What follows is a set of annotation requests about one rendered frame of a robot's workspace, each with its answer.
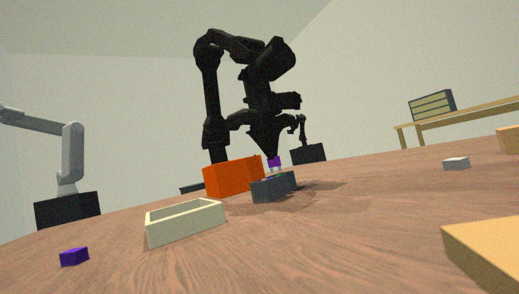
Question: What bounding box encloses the violet blade fuse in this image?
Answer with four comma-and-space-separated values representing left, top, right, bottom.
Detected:
267, 156, 282, 173

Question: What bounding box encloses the violet block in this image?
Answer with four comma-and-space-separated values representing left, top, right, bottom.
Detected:
59, 246, 89, 267

